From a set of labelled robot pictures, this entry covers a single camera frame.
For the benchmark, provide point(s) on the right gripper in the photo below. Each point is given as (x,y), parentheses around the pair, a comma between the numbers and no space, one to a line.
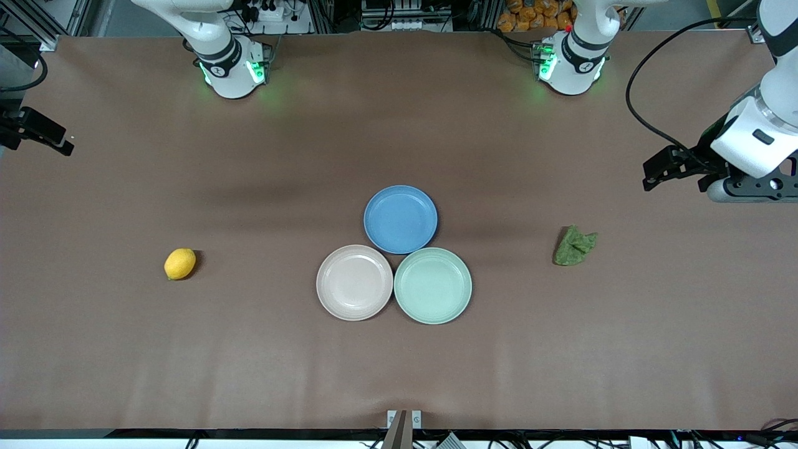
(14,128)

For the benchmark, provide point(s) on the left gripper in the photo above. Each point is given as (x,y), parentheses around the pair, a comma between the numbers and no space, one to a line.
(707,154)

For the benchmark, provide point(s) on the green lettuce leaf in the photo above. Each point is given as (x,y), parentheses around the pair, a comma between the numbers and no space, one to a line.
(570,249)

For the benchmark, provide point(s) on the yellow lemon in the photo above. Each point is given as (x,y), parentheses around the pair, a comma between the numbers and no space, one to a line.
(180,264)

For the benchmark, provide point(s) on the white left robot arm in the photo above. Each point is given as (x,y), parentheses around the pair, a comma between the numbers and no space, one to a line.
(573,68)

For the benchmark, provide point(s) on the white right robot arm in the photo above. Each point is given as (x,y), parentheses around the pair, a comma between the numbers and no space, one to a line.
(230,75)

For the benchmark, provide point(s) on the orange snack bag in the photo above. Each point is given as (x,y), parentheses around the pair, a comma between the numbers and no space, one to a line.
(530,15)

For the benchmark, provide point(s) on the pale green plate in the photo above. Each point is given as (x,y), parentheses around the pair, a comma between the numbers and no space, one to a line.
(432,285)

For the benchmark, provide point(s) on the white power strip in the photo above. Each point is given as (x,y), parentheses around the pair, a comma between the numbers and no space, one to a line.
(411,25)
(299,26)

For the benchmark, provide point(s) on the blue plate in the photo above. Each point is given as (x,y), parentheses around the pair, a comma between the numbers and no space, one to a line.
(400,219)

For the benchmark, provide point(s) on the beige plate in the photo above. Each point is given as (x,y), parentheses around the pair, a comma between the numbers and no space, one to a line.
(354,282)

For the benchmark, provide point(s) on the grey ribbed power adapter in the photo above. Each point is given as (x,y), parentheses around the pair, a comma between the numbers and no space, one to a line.
(449,443)

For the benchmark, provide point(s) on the aluminium frame profile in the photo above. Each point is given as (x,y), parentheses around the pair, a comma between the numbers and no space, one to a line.
(48,42)
(755,37)

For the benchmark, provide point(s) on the white mount bracket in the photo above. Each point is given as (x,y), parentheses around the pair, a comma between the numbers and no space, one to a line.
(416,419)

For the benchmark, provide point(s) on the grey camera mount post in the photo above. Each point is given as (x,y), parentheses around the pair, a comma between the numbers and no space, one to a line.
(398,433)

